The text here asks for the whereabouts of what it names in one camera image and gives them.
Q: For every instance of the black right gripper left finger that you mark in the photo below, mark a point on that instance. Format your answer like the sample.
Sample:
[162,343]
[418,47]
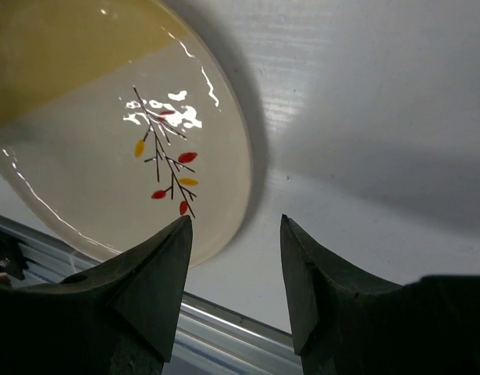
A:
[119,317]

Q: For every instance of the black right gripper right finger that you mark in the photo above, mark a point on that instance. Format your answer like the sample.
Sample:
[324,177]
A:
[345,320]

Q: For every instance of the yellow cream floral plate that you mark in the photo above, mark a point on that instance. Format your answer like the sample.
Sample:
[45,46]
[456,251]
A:
[115,120]

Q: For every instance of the aluminium rail frame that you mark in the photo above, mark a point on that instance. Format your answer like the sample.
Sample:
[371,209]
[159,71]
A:
[209,338]

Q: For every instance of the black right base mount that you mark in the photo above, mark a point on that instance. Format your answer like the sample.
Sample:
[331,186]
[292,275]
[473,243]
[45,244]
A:
[12,261]

